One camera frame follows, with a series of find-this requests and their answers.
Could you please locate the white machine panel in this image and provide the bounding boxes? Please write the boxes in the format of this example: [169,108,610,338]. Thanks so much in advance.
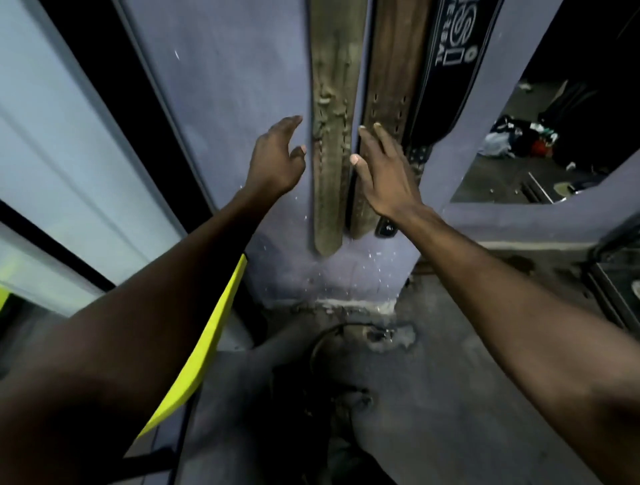
[0,0,186,318]

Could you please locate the olive green belt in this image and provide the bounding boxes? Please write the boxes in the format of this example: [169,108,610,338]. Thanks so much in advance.
[307,0,371,258]

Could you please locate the person's left hand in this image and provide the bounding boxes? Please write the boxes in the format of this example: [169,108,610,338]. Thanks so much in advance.
[242,115,309,202]

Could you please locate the heap of mixed clutter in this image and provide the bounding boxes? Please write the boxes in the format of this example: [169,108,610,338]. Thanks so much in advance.
[477,115,560,159]

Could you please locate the black framed glass case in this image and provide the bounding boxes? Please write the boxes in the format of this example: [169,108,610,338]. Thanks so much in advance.
[582,215,640,340]

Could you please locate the yellow machine frame bar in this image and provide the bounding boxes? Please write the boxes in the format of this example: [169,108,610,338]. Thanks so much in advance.
[137,253,249,440]

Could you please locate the black belt with white print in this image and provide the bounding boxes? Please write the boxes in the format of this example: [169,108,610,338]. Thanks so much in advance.
[375,0,506,239]

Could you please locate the brown leather belt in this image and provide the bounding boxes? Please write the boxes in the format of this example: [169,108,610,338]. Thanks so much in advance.
[347,0,433,241]

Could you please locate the metal frame piece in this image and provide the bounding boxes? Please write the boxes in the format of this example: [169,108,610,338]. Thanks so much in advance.
[519,172,555,205]

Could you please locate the person's right forearm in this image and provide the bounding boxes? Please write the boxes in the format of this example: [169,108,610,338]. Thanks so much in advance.
[395,205,640,485]

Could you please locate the person's right hand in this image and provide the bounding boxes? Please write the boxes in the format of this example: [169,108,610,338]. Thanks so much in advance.
[349,122,426,227]

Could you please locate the person's left forearm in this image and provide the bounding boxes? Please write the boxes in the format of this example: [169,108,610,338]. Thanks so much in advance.
[0,187,271,485]

